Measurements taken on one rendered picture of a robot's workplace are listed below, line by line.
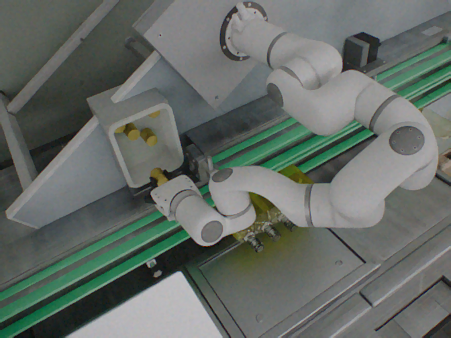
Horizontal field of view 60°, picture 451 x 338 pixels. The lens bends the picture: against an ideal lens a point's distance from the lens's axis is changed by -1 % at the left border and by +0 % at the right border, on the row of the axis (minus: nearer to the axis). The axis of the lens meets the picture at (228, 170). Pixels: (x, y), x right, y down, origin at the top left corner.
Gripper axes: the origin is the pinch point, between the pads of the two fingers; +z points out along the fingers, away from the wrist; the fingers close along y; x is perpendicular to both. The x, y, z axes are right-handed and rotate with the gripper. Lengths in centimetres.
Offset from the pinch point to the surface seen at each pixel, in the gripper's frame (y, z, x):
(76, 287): -31.4, 5.4, -20.6
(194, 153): 12.9, 6.8, -0.8
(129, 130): -1.2, 8.7, 12.8
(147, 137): 2.8, 9.4, 8.5
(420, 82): 101, 1, -13
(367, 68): 82, 7, -1
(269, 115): 40.2, 7.6, -0.8
